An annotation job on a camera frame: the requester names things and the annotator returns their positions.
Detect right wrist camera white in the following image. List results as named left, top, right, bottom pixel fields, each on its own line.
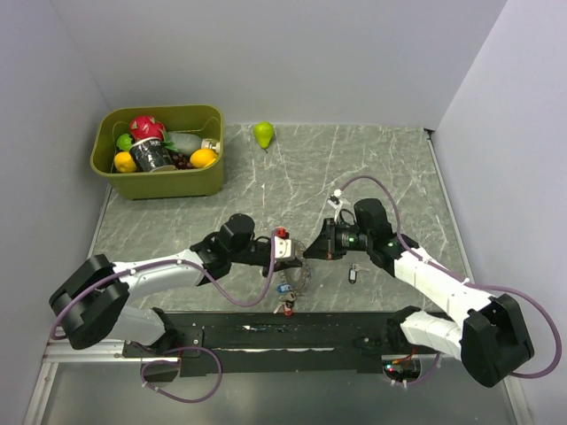
left=327, top=189, right=351, bottom=222

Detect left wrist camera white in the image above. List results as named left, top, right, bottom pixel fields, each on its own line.
left=271, top=227, right=296, bottom=262

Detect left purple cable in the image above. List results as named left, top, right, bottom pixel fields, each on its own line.
left=49, top=234, right=278, bottom=405

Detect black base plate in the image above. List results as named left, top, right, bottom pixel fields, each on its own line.
left=122, top=312, right=433, bottom=377

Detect light blue tag key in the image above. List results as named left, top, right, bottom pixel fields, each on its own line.
left=276, top=284, right=292, bottom=294

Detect green lime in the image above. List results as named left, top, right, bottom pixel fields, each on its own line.
left=116, top=134, right=134, bottom=152

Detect green pear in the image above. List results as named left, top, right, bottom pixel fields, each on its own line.
left=253, top=121, right=275, bottom=151

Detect black tag key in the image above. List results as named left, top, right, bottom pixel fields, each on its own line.
left=348, top=264, right=369, bottom=284

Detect olive green plastic bin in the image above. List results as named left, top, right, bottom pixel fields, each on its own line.
left=90, top=104, right=224, bottom=200

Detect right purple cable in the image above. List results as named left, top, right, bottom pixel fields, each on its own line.
left=336, top=175, right=563, bottom=389

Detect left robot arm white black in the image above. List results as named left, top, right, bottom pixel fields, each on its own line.
left=49, top=213, right=302, bottom=356

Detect red dragon fruit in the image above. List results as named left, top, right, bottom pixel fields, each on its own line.
left=129, top=115, right=167, bottom=141

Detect orange fruit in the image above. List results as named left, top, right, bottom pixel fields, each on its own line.
left=190, top=148, right=218, bottom=168

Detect black printed can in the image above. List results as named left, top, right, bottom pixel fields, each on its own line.
left=129, top=137, right=176, bottom=173

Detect yellow lemon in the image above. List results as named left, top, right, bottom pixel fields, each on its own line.
left=113, top=151, right=137, bottom=174

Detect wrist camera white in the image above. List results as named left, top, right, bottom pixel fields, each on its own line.
left=271, top=227, right=296, bottom=262
left=327, top=189, right=351, bottom=222

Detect dark red grapes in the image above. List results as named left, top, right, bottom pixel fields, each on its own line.
left=169, top=151, right=193, bottom=170

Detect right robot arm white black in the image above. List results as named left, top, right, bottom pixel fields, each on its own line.
left=304, top=195, right=534, bottom=388

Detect metal disc with key rings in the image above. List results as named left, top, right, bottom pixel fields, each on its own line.
left=276, top=240, right=311, bottom=301

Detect red tag key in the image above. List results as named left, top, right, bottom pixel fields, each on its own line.
left=273, top=299, right=295, bottom=316

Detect clear plastic bottle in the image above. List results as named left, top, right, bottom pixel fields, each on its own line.
left=167, top=132, right=221, bottom=156

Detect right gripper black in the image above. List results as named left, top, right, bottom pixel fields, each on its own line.
left=304, top=218, right=373, bottom=260

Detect purple cable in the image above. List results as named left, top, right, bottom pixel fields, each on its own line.
left=336, top=175, right=563, bottom=389
left=49, top=234, right=278, bottom=405

